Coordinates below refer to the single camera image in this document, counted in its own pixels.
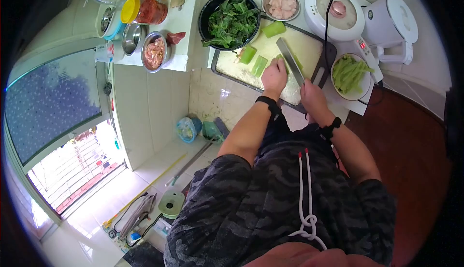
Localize yellow stick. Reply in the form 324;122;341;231
103;153;188;228

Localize person's right hand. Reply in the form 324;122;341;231
300;78;329;117

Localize white cup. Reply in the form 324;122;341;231
94;40;125;64

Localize person's left hand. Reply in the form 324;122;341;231
261;58;289;94

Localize yellow-lidded jar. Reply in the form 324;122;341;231
121;0;169;25

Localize person's left fingers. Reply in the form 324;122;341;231
268;58;288;73

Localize blue bin with bag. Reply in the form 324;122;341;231
176;117;203;144

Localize person's right fingers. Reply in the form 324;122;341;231
300;79;317;95

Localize steel bowl of chopped meat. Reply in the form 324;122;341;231
141;31;169;74

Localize black cooking pot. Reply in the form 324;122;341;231
198;0;262;52

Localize red raw meat piece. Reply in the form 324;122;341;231
166;31;186;46

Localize dark-rimmed cutting board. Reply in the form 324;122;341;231
211;15;338;114

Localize black wrist band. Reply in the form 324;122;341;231
319;117;342;141
255;96;282;122

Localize pile of green stem strips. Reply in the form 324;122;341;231
332;54;375;95

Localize white electric cooker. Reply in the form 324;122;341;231
304;0;384;83

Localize frosted window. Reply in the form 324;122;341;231
3;47;128;225

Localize white and blue pot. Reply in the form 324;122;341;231
95;5;124;41

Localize white cloth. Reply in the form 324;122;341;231
322;81;378;117

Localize grey mop handle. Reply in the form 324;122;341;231
165;139;219;187

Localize round green and white device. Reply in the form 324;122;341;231
158;189;186;220

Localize green dustpan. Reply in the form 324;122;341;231
202;118;230;144

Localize white plate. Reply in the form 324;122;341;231
330;53;373;102

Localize black power cable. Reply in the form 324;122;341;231
323;0;341;72

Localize dark leafy greens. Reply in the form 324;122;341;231
202;0;260;49

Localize steel kitchen cleaver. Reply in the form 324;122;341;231
276;37;306;87

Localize white electric kettle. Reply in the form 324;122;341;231
362;0;420;66

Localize person's body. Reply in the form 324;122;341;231
164;112;398;267

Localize grey cloth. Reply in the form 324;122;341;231
119;193;157;239

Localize green stem piece being sliced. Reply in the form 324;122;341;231
275;53;304;75

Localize steel bowl of pale meat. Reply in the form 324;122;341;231
261;0;301;22

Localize empty steel bowl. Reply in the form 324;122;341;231
121;23;143;56

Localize large green stem chunk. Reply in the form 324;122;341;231
261;21;287;38

